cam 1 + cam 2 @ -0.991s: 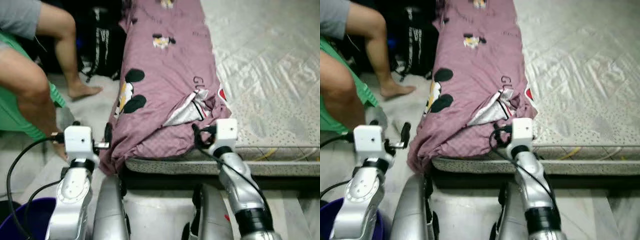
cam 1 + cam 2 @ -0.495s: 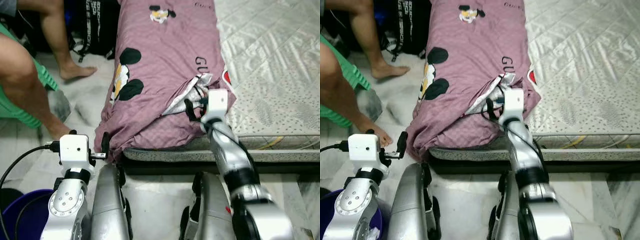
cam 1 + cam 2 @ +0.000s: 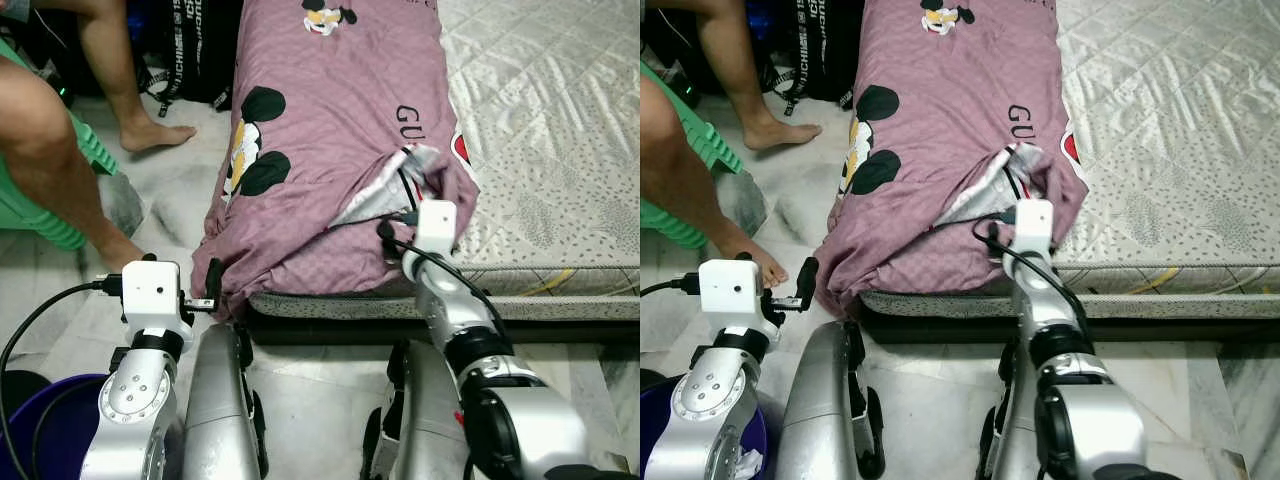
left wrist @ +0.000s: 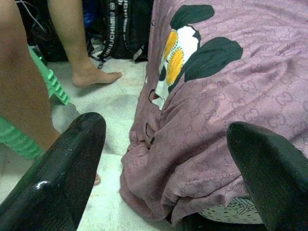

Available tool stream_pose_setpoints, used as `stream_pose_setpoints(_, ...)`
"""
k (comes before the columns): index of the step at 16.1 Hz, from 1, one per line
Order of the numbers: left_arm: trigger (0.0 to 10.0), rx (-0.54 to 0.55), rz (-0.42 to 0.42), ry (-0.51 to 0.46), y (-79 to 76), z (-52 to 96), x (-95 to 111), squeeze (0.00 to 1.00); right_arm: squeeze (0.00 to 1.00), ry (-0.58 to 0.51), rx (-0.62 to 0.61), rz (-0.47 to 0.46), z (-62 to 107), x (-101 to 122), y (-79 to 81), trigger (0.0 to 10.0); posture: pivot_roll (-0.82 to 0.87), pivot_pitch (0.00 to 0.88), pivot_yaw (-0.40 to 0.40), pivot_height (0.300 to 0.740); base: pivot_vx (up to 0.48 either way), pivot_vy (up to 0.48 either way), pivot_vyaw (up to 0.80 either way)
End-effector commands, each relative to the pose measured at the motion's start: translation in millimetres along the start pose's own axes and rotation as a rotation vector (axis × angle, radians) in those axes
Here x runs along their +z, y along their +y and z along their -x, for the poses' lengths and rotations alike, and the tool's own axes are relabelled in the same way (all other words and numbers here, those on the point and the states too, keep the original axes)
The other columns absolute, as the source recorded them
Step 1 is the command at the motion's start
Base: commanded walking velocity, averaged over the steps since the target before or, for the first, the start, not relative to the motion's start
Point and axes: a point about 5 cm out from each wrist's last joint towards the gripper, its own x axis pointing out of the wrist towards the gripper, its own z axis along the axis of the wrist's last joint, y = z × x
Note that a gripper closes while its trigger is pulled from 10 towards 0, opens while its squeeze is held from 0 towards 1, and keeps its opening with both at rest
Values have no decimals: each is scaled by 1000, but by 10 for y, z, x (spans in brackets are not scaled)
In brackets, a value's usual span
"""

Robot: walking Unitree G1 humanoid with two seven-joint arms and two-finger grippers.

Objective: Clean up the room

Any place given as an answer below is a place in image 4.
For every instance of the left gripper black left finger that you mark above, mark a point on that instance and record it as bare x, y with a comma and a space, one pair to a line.
55, 173

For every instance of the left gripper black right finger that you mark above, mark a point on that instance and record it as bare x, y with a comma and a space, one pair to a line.
272, 168

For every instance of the pink cartoon mouse blanket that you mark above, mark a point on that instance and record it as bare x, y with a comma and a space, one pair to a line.
228, 96

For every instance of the green plastic stool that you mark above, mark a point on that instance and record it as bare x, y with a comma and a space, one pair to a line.
14, 137

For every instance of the grey quilted mattress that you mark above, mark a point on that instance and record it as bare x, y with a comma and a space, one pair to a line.
231, 211

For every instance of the barefoot person in grey shorts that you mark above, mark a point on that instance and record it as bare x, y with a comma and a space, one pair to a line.
21, 84

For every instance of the blue fabric item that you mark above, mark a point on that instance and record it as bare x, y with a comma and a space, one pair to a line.
89, 16

